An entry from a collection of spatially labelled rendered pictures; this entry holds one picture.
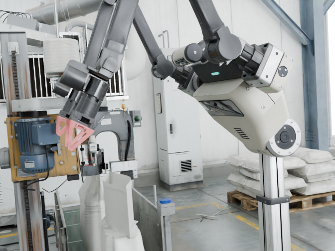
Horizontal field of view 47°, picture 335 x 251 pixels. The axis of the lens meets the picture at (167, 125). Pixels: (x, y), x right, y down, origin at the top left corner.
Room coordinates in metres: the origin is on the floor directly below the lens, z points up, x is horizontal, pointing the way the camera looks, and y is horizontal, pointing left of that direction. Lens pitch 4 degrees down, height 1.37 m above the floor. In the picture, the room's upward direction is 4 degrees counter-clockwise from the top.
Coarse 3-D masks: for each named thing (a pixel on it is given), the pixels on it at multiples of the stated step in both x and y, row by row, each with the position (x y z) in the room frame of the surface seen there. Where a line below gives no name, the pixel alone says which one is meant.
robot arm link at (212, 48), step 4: (212, 40) 1.18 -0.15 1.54; (216, 40) 1.14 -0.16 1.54; (240, 40) 1.16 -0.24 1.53; (244, 40) 1.16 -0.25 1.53; (212, 44) 1.15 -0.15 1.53; (244, 44) 1.16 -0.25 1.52; (208, 48) 1.18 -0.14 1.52; (212, 48) 1.15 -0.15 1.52; (208, 52) 1.18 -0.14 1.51; (212, 52) 1.15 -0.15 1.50; (216, 52) 1.13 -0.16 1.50; (212, 56) 1.17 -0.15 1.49; (216, 56) 1.15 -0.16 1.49; (216, 60) 1.17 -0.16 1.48; (220, 60) 1.16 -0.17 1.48; (224, 60) 1.14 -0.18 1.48; (228, 60) 1.14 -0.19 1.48; (220, 64) 1.19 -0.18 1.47; (224, 64) 1.15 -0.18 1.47
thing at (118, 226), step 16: (112, 176) 1.91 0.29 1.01; (128, 176) 1.77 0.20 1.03; (112, 192) 1.61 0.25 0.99; (128, 192) 1.60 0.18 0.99; (112, 208) 1.62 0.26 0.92; (128, 208) 1.57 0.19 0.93; (112, 224) 1.63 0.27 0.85; (128, 224) 1.50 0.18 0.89; (112, 240) 1.58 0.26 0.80; (128, 240) 1.56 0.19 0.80
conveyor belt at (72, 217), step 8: (80, 208) 3.67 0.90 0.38; (64, 216) 3.43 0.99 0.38; (72, 216) 3.41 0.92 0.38; (72, 224) 3.17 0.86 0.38; (72, 232) 2.97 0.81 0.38; (80, 232) 2.95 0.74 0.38; (72, 240) 2.79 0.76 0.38; (80, 240) 2.77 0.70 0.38; (72, 248) 2.62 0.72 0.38; (80, 248) 2.61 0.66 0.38
